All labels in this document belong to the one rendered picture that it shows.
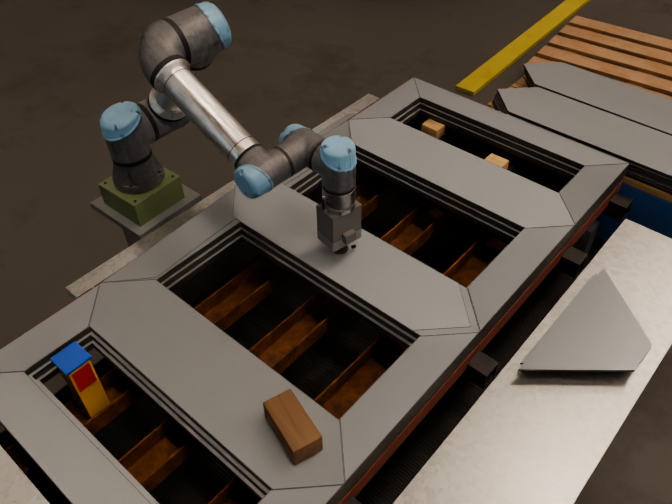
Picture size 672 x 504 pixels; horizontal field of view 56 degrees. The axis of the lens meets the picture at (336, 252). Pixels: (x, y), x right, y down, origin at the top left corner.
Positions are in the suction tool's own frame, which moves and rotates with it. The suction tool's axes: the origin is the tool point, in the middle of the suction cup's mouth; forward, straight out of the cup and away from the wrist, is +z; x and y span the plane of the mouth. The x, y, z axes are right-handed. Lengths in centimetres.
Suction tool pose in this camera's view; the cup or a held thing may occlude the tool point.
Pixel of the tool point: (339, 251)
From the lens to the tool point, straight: 155.7
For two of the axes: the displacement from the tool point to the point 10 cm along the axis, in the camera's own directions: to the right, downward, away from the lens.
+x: -6.1, -5.5, 5.7
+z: 0.1, 7.1, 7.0
